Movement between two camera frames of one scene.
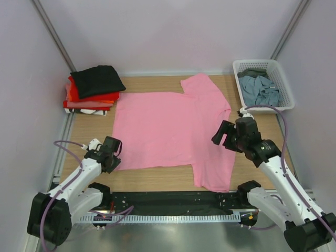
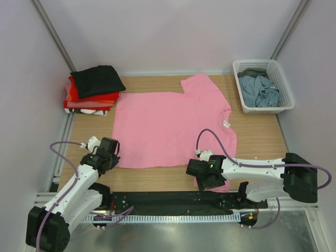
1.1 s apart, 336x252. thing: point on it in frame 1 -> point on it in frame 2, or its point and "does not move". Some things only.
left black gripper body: x=115 y=163 does not move
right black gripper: x=225 y=127 -> x=202 y=184
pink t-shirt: x=170 y=129 does not move
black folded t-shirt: x=97 y=80 does not move
